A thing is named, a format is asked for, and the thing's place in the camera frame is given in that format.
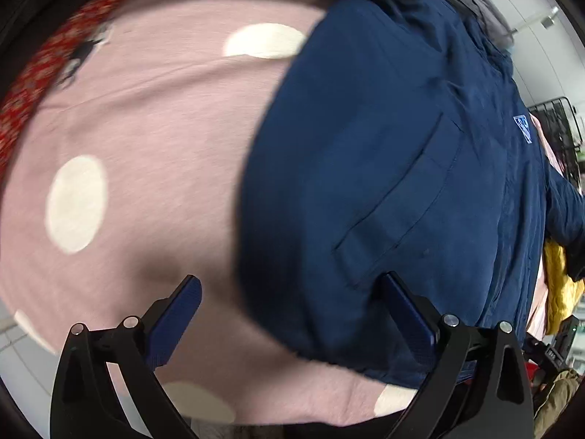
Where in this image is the pink polka dot bedsheet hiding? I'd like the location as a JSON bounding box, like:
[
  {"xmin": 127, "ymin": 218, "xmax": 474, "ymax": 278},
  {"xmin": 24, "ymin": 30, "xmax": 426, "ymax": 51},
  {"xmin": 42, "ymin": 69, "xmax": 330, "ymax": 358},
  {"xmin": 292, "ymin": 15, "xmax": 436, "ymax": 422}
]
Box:
[{"xmin": 1, "ymin": 0, "xmax": 415, "ymax": 425}]

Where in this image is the black metal wire rack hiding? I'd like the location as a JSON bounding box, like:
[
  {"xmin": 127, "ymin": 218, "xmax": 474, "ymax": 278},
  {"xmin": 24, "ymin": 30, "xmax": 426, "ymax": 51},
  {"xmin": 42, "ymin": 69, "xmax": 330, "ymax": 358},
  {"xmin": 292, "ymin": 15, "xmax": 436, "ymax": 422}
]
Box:
[{"xmin": 528, "ymin": 96, "xmax": 584, "ymax": 187}]

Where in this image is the golden yellow satin garment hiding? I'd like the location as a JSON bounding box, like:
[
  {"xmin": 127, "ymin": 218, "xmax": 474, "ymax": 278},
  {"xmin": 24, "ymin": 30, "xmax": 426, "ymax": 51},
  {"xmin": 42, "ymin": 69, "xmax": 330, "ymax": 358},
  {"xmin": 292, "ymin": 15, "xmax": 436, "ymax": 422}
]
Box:
[{"xmin": 543, "ymin": 239, "xmax": 584, "ymax": 335}]

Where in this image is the red floral cloth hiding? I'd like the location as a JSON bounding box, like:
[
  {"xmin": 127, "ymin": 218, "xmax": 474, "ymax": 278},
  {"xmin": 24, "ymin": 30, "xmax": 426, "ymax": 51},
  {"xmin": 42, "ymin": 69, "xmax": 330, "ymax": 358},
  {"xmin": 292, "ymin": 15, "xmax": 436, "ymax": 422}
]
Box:
[{"xmin": 1, "ymin": 0, "xmax": 125, "ymax": 175}]

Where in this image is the navy blue padded jacket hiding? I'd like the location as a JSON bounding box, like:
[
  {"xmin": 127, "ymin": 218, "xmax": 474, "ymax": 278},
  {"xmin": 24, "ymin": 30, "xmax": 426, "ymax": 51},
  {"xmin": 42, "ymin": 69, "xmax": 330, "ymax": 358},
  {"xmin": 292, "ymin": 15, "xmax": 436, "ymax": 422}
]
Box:
[{"xmin": 237, "ymin": 0, "xmax": 584, "ymax": 389}]

